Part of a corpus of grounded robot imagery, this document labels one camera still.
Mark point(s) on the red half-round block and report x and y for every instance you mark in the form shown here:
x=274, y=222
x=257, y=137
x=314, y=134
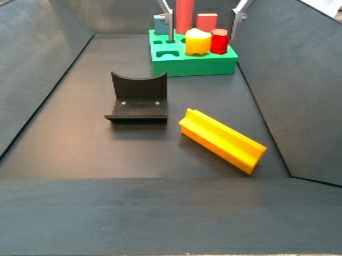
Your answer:
x=205, y=21

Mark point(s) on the tall red cylinder block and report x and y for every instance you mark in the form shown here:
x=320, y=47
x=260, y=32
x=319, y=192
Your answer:
x=184, y=9

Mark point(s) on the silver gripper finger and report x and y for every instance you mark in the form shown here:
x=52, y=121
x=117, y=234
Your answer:
x=239, y=14
x=167, y=16

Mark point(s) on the green shape sorter base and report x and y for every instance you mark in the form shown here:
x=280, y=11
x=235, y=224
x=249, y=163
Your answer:
x=168, y=58

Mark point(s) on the red hexagon block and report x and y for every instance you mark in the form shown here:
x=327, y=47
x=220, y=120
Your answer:
x=219, y=41

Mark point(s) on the orange star prism block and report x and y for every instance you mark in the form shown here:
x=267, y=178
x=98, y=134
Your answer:
x=221, y=140

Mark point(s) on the blue square block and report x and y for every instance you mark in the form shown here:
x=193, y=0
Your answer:
x=160, y=26

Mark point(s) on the black curved fixture stand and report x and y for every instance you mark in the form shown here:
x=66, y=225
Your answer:
x=140, y=99

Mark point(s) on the yellow pentagon block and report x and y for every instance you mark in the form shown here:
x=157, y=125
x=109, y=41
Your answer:
x=197, y=42

